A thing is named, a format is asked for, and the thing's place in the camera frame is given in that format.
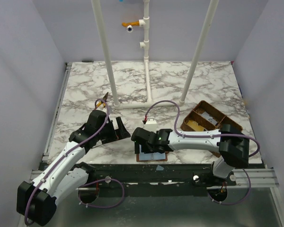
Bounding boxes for brown leather card holder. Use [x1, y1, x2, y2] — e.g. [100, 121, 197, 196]
[134, 143, 168, 162]

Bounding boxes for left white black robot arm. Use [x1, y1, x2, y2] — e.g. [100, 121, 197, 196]
[16, 110, 131, 226]

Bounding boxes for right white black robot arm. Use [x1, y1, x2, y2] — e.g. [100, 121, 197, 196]
[131, 124, 249, 179]

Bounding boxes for gold card in tray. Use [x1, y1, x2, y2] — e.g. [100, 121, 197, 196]
[186, 120, 207, 131]

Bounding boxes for grey card in tray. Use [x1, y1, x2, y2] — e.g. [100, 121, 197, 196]
[201, 112, 218, 125]

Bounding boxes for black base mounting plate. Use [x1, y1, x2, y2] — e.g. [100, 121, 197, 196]
[72, 162, 237, 201]

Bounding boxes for brown woven divided tray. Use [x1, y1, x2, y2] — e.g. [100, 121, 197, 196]
[180, 100, 243, 158]

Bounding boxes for blue white small ball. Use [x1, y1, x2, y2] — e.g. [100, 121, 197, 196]
[126, 25, 133, 33]

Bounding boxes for orange pipe hook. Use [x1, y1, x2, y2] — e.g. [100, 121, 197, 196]
[122, 19, 146, 27]

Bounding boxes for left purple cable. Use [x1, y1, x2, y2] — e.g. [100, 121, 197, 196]
[24, 98, 125, 225]

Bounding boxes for purple cable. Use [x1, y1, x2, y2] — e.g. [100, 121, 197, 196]
[24, 98, 125, 225]
[144, 100, 261, 206]

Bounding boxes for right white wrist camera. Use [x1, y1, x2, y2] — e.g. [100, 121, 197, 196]
[142, 118, 157, 131]

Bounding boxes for yellow handled pliers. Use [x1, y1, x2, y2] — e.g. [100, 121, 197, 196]
[95, 92, 109, 109]

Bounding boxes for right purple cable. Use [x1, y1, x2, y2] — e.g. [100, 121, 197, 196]
[144, 100, 261, 206]

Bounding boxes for aluminium rail frame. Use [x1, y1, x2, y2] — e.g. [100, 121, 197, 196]
[28, 62, 72, 182]

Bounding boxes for white PVC pipe frame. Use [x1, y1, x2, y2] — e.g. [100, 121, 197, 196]
[91, 0, 219, 109]

